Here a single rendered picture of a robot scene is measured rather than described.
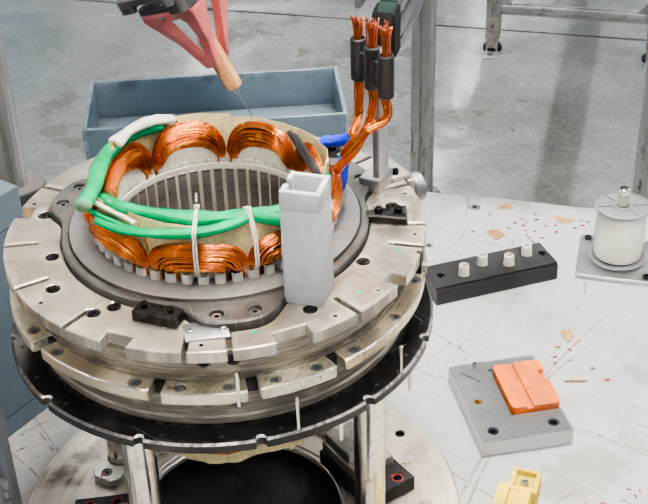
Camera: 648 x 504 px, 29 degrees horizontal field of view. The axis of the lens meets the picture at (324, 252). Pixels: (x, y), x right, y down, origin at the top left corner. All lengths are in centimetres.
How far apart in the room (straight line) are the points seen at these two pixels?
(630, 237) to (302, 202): 70
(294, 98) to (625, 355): 44
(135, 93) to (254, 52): 270
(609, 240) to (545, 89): 228
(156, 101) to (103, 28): 296
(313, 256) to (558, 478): 45
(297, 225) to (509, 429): 45
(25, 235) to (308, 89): 41
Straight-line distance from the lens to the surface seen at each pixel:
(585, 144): 343
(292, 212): 83
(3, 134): 138
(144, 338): 85
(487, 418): 123
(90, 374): 88
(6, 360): 124
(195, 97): 128
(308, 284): 85
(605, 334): 138
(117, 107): 129
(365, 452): 100
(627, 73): 386
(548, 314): 141
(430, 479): 116
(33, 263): 94
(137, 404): 90
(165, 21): 119
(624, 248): 146
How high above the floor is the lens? 159
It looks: 33 degrees down
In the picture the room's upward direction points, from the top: 2 degrees counter-clockwise
